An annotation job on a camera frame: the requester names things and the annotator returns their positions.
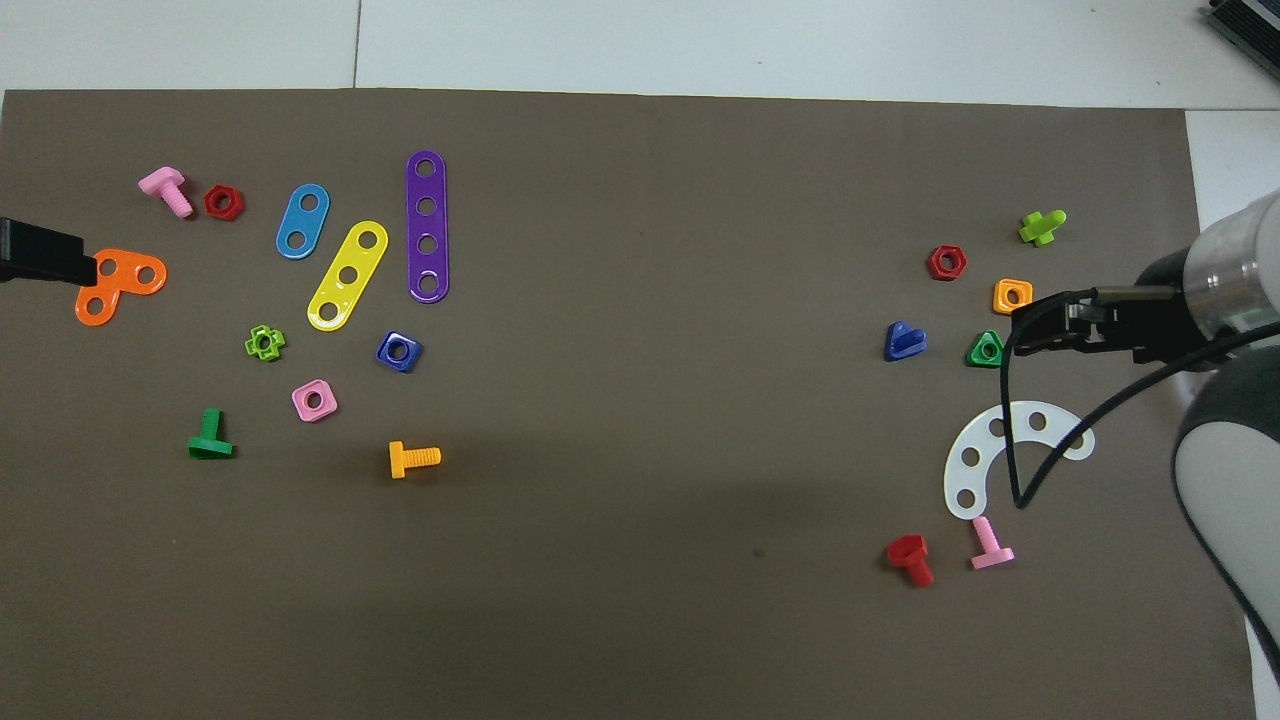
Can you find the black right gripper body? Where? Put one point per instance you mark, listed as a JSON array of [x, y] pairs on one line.
[[1160, 320]]

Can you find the green triangle toy nut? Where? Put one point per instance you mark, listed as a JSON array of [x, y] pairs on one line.
[[975, 357]]

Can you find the pink toy bolt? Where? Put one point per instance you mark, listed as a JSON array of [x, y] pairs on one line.
[[990, 552], [165, 184]]

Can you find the purple four-hole strip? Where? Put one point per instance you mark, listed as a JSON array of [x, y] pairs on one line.
[[427, 225]]

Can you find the dark ribbed device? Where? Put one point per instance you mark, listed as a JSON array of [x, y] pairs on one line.
[[1250, 25]]

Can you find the blue square toy nut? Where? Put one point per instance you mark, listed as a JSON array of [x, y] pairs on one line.
[[384, 345]]

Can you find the red hexagon toy nut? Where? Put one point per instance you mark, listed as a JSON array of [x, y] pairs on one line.
[[210, 203], [933, 263]]

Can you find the orange toy bolt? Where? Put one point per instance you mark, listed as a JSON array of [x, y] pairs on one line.
[[410, 459]]

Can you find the pink square toy nut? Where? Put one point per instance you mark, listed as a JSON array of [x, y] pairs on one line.
[[300, 395]]

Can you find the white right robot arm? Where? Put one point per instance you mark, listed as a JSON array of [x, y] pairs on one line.
[[1230, 480]]

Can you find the red toy bolt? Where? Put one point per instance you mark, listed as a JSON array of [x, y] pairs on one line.
[[908, 552]]

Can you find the lime cross toy nut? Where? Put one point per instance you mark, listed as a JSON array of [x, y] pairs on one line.
[[250, 345]]

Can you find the yellow three-hole strip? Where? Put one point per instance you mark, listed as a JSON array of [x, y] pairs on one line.
[[358, 258]]

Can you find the green toy bolt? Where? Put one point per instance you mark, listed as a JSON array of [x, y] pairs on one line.
[[210, 445]]

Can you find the blue two-hole strip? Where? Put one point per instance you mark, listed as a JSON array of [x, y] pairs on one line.
[[303, 222]]

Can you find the white curved perforated strip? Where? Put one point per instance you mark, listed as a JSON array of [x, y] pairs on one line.
[[982, 442]]

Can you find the brown table mat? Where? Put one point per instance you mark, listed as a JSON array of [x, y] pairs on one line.
[[640, 200]]

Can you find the blue triangle-head toy bolt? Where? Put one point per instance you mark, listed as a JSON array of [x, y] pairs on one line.
[[905, 345]]

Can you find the lime cross-head toy bolt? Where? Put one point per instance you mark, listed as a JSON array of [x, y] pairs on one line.
[[1038, 230]]

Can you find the orange square toy nut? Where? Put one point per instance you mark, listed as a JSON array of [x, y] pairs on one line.
[[999, 305]]

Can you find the orange three-hole corner plate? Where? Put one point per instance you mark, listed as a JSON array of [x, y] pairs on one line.
[[125, 290]]

